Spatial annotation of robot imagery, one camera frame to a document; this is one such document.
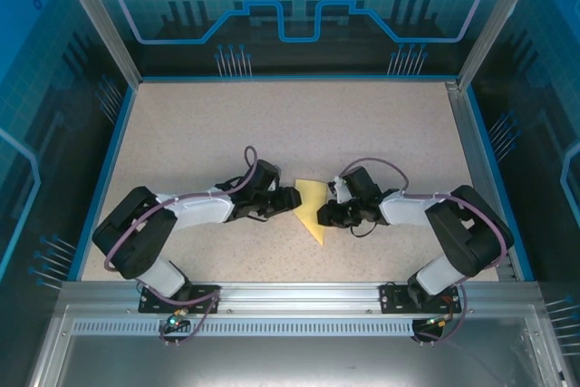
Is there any pale yellow paper sheet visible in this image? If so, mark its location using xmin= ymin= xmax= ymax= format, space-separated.
xmin=292 ymin=178 xmax=331 ymax=247

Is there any grey metal sheet panel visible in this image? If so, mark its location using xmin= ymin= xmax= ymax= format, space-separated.
xmin=26 ymin=305 xmax=580 ymax=387

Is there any blue table edge strip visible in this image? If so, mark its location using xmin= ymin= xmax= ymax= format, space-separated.
xmin=67 ymin=82 xmax=138 ymax=282
xmin=465 ymin=86 xmax=537 ymax=282

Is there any thin black right gripper cable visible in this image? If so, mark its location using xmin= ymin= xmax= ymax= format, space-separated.
xmin=350 ymin=221 xmax=380 ymax=239

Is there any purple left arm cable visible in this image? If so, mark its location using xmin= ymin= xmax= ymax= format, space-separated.
xmin=103 ymin=145 xmax=260 ymax=348

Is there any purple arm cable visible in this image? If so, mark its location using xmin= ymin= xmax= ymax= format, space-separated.
xmin=103 ymin=145 xmax=260 ymax=348
xmin=342 ymin=158 xmax=510 ymax=345

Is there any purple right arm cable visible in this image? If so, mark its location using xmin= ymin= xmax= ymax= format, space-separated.
xmin=342 ymin=158 xmax=510 ymax=345

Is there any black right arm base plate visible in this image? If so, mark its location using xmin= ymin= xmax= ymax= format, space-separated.
xmin=379 ymin=282 xmax=463 ymax=314

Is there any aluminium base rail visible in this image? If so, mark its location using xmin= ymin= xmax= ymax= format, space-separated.
xmin=58 ymin=281 xmax=543 ymax=312

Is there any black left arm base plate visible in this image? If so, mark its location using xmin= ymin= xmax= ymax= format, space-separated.
xmin=138 ymin=284 xmax=223 ymax=314

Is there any slotted grey cable duct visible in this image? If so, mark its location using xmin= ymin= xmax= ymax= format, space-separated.
xmin=72 ymin=319 xmax=416 ymax=336

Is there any aluminium side rail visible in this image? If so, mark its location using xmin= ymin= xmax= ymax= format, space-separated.
xmin=446 ymin=81 xmax=520 ymax=282

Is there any cable connector with green light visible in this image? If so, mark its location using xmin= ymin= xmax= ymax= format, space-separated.
xmin=423 ymin=313 xmax=456 ymax=330
xmin=163 ymin=307 xmax=190 ymax=330

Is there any blue printed circuit wall panel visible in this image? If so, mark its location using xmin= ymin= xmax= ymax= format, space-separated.
xmin=72 ymin=0 xmax=522 ymax=79

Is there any blue printed side wall panel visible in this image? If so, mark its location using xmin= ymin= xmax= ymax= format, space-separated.
xmin=0 ymin=0 xmax=137 ymax=387
xmin=466 ymin=0 xmax=580 ymax=387

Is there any aluminium frame post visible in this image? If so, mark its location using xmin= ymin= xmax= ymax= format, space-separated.
xmin=50 ymin=0 xmax=144 ymax=85
xmin=457 ymin=0 xmax=545 ymax=90

